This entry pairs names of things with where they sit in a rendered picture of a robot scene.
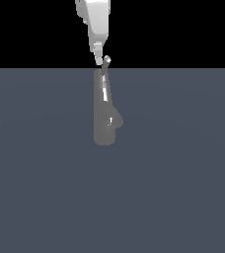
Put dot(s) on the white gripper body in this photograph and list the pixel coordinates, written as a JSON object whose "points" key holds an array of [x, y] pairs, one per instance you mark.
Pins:
{"points": [[98, 19]]}

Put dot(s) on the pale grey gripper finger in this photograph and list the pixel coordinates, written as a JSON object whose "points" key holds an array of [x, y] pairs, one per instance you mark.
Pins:
{"points": [[99, 54]]}

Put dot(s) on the grey metal faucet body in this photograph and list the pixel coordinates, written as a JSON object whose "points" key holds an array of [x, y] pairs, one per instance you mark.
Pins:
{"points": [[104, 112]]}

